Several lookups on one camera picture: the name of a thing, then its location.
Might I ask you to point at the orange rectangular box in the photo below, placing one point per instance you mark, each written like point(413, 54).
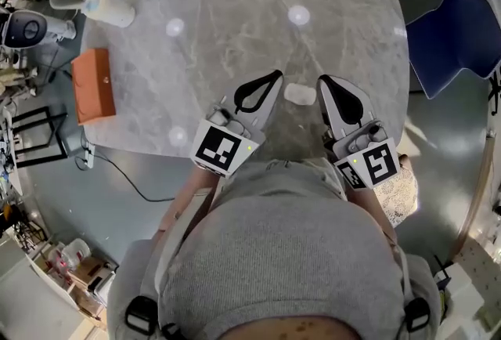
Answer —
point(94, 87)

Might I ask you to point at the black metal frame table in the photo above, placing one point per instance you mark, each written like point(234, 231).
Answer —
point(31, 113)

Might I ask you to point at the clear plastic container red label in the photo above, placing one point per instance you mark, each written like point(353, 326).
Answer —
point(76, 254)

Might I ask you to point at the person's right forearm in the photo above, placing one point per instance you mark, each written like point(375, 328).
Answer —
point(368, 205)

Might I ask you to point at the brown cardboard box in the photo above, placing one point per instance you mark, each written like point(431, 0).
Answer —
point(92, 272)

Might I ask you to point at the dark bag yellow-green panel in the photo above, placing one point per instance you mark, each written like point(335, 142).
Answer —
point(444, 283)

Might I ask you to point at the person's light grey trousers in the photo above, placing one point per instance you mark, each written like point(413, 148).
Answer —
point(289, 178)

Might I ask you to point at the person's left forearm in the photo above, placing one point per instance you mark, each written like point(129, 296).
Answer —
point(188, 197)

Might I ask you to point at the white pegboard panel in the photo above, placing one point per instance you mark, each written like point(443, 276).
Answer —
point(477, 264)

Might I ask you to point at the person's grey knit top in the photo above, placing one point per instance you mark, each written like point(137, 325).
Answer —
point(282, 260)

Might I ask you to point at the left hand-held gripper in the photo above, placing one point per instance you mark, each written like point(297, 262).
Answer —
point(219, 150)

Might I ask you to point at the tall white cup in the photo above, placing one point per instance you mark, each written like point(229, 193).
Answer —
point(109, 9)

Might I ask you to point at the translucent white plastic piece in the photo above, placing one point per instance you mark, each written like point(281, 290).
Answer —
point(299, 93)

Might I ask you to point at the patterned cushion wooden chair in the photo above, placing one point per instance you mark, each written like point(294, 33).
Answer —
point(399, 193)

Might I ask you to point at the white power strip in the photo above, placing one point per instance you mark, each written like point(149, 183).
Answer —
point(89, 158)

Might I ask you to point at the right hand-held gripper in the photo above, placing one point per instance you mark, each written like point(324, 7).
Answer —
point(375, 162)

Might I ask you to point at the white and black robot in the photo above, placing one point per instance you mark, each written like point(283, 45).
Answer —
point(27, 29)

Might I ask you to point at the blue chair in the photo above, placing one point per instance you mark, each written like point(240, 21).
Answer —
point(450, 44)

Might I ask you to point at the cluttered white workbench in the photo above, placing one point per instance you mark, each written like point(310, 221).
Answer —
point(9, 158)

